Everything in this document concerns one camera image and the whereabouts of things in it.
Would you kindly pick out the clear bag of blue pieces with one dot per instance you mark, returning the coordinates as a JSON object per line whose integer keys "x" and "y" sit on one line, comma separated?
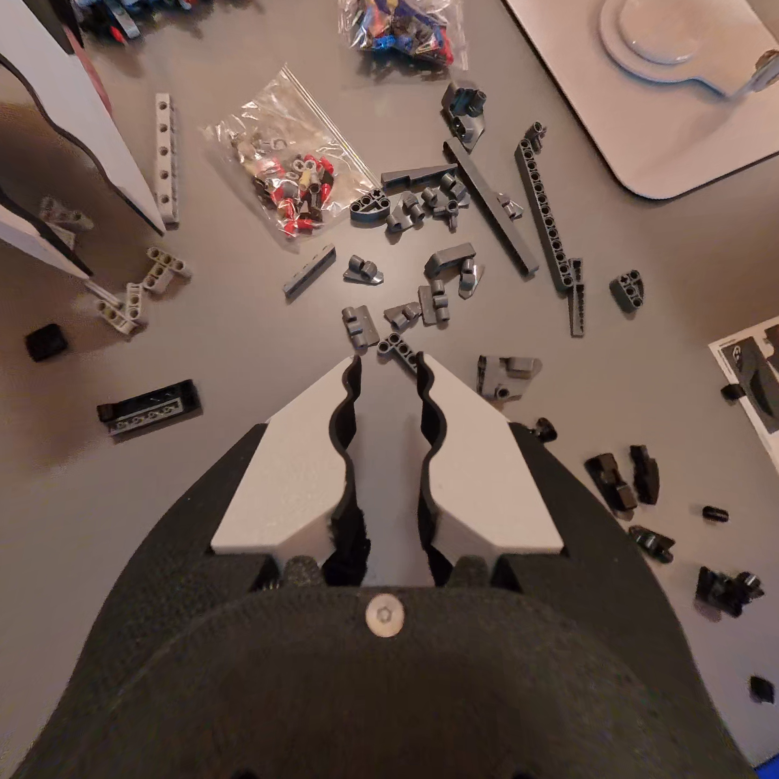
{"x": 401, "y": 33}

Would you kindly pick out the black smooth lego tile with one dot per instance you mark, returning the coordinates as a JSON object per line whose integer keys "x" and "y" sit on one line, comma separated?
{"x": 45, "y": 342}

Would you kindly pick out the group of small dark grey connectors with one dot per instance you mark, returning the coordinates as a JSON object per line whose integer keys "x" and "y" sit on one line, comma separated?
{"x": 433, "y": 301}

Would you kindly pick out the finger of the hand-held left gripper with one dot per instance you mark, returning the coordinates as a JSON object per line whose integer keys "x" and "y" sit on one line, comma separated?
{"x": 24, "y": 234}
{"x": 61, "y": 91}

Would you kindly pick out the dark grey curved holed block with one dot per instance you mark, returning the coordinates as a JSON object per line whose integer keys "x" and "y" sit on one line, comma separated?
{"x": 627, "y": 292}

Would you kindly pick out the long light grey lego beam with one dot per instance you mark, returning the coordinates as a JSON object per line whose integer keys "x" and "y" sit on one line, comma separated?
{"x": 165, "y": 158}

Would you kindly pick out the lego sticker sheet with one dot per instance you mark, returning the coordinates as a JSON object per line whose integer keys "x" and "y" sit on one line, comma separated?
{"x": 761, "y": 365}

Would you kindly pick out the clear bag of red pieces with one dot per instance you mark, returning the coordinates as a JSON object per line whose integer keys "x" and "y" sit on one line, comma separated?
{"x": 292, "y": 182}

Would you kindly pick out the white stand foot bracket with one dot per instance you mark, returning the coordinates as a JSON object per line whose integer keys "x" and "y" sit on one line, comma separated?
{"x": 657, "y": 30}

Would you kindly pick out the light grey short beam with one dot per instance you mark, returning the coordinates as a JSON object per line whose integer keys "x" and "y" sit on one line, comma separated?
{"x": 67, "y": 213}

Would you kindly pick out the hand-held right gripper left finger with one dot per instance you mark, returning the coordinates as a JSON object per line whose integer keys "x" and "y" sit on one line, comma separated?
{"x": 280, "y": 487}

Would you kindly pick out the thin dark grey lego plate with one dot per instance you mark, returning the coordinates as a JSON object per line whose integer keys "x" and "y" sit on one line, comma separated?
{"x": 310, "y": 271}

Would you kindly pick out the dark grey long wedge slope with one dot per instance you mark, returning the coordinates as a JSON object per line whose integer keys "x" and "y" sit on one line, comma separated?
{"x": 414, "y": 176}

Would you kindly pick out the dark grey panel piece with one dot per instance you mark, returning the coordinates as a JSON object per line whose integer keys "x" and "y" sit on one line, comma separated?
{"x": 505, "y": 374}

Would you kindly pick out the dark grey L-shaped beam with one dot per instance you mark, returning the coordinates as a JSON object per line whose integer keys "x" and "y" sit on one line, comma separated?
{"x": 395, "y": 350}

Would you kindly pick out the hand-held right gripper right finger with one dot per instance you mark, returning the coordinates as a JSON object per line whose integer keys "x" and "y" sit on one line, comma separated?
{"x": 493, "y": 487}

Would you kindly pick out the dark grey half-round beam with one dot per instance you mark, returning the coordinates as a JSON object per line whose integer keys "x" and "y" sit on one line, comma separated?
{"x": 368, "y": 207}

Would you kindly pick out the dark grey curved slope brick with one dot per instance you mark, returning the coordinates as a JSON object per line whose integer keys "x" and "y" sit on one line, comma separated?
{"x": 447, "y": 255}

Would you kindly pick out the long dark grey holed beam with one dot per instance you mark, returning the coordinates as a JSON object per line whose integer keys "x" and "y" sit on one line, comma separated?
{"x": 543, "y": 201}

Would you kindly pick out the long dark grey smooth panel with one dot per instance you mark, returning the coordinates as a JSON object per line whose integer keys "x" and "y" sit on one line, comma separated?
{"x": 493, "y": 207}

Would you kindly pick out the long black lego brick assembly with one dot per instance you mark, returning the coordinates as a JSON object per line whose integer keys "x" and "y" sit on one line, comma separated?
{"x": 152, "y": 408}

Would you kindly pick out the group of small black pieces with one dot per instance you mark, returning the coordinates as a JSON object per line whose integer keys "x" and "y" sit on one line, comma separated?
{"x": 611, "y": 484}

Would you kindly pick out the light grey thin bar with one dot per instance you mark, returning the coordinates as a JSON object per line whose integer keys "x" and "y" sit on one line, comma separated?
{"x": 102, "y": 292}

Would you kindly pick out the light grey T-shaped beam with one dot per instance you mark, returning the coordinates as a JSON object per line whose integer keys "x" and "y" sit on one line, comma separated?
{"x": 163, "y": 271}

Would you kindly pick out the white rounded base board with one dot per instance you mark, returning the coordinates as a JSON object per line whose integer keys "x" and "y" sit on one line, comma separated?
{"x": 669, "y": 140}

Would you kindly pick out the light grey L-shaped beam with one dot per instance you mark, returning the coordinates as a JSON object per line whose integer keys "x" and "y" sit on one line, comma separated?
{"x": 125, "y": 310}

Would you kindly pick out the dark grey studded wedge plate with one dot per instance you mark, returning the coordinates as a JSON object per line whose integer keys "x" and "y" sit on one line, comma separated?
{"x": 577, "y": 304}

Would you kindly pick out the dark grey panel with pin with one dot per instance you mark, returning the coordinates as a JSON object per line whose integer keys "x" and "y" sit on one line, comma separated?
{"x": 465, "y": 122}

